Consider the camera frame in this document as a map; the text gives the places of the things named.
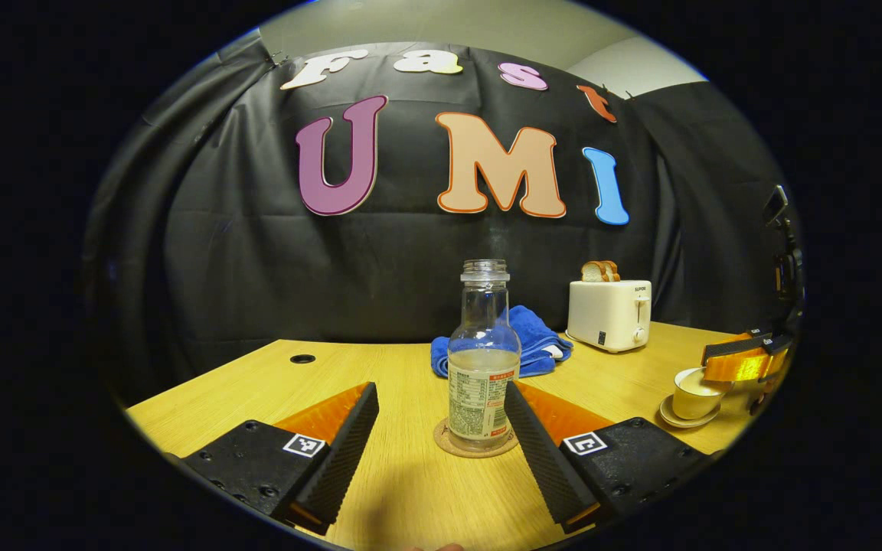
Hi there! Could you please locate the blue towel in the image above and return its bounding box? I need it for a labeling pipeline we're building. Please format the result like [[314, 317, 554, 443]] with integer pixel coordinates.
[[430, 305, 575, 380]]

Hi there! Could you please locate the clear glass water bottle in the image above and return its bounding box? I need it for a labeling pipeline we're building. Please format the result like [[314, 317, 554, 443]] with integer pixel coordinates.
[[446, 259, 523, 452]]

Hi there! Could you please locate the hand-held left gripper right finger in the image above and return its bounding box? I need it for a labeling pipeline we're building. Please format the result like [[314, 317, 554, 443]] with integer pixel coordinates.
[[504, 379, 711, 536]]

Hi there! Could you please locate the round wooden coaster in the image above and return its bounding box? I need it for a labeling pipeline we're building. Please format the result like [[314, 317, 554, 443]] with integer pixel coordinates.
[[433, 416, 521, 460]]

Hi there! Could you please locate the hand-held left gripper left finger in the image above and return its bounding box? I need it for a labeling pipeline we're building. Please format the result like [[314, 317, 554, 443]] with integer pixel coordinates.
[[179, 380, 381, 536]]

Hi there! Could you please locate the cream toaster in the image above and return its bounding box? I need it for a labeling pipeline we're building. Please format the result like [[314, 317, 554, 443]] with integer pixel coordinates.
[[566, 279, 653, 354]]

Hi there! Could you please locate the white saucer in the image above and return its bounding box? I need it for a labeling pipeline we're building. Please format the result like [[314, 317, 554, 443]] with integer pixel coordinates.
[[658, 393, 722, 430]]

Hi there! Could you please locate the white porcelain teacup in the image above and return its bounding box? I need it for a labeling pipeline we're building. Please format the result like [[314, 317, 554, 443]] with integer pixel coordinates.
[[671, 367, 733, 421]]

